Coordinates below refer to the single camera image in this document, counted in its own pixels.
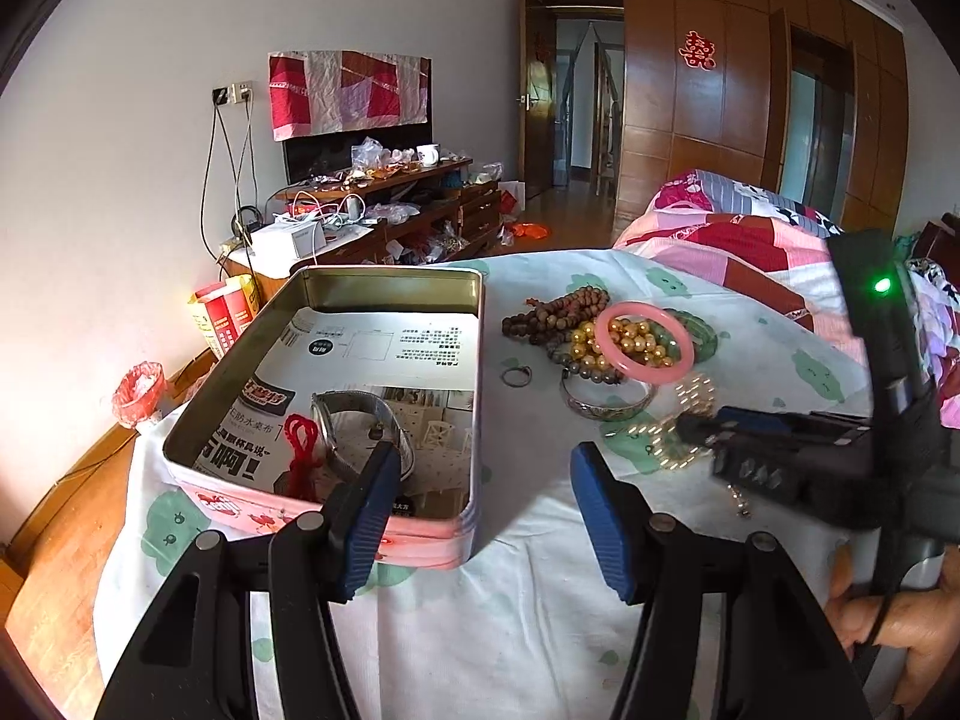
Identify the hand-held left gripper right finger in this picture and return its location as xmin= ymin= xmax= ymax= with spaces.
xmin=570 ymin=441 xmax=875 ymax=720

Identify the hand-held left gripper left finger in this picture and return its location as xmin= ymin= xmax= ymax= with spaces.
xmin=94 ymin=441 xmax=404 ymax=720

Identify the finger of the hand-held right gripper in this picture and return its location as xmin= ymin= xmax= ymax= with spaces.
xmin=712 ymin=405 xmax=878 ymax=442
xmin=679 ymin=416 xmax=833 ymax=507

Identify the sparkling chain bracelet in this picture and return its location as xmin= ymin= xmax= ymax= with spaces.
xmin=600 ymin=373 xmax=755 ymax=518

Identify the green jade bangle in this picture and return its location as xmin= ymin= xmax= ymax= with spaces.
xmin=660 ymin=307 xmax=719 ymax=362

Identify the silver bangle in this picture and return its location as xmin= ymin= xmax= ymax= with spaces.
xmin=559 ymin=373 xmax=655 ymax=421

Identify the grey bead bracelet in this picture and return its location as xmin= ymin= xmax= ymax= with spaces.
xmin=546 ymin=341 xmax=627 ymax=385

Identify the gold bead bracelet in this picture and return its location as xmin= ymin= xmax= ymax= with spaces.
xmin=574 ymin=319 xmax=680 ymax=376

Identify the pink bangle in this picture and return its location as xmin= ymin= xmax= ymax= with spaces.
xmin=595 ymin=301 xmax=695 ymax=378

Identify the brown wooden bead bracelet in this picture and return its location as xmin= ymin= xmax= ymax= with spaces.
xmin=501 ymin=286 xmax=612 ymax=346

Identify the pink metal tin box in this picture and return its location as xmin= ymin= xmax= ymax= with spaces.
xmin=163 ymin=265 xmax=485 ymax=569

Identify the person's right hand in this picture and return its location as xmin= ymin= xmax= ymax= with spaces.
xmin=825 ymin=540 xmax=960 ymax=720

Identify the silver wristwatch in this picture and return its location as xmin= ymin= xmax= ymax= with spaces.
xmin=311 ymin=388 xmax=417 ymax=482

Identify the white green printed bedsheet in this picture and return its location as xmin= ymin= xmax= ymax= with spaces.
xmin=94 ymin=246 xmax=901 ymax=720

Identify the dark wooden headboard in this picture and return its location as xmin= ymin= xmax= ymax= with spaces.
xmin=919 ymin=214 xmax=960 ymax=263

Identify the newspaper box lining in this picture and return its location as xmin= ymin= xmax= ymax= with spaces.
xmin=191 ymin=305 xmax=481 ymax=522

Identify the pink patchwork quilt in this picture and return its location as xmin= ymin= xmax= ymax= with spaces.
xmin=611 ymin=169 xmax=960 ymax=421

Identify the yellow red carton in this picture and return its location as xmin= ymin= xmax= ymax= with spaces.
xmin=187 ymin=275 xmax=261 ymax=361

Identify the bin with red bag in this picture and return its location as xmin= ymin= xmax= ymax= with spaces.
xmin=112 ymin=362 xmax=167 ymax=432

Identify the white cardboard box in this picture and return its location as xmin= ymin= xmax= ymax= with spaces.
xmin=250 ymin=221 xmax=325 ymax=260

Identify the brown wooden wardrobe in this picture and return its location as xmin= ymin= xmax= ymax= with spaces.
xmin=510 ymin=0 xmax=912 ymax=241

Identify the wooden television cabinet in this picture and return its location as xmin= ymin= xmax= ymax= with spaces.
xmin=221 ymin=157 xmax=502 ymax=293

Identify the brown wooden door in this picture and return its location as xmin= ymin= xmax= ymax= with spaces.
xmin=523 ymin=0 xmax=560 ymax=203

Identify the black television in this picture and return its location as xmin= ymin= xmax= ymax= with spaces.
xmin=281 ymin=60 xmax=434 ymax=185

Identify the red string cord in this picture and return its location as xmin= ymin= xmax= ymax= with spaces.
xmin=283 ymin=414 xmax=325 ymax=500

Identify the red paper wall decoration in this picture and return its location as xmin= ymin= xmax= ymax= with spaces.
xmin=679 ymin=30 xmax=717 ymax=70

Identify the black power cable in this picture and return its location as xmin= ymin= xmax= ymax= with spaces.
xmin=199 ymin=101 xmax=245 ymax=256

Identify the grey power cable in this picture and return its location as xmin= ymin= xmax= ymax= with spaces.
xmin=229 ymin=101 xmax=263 ymax=241

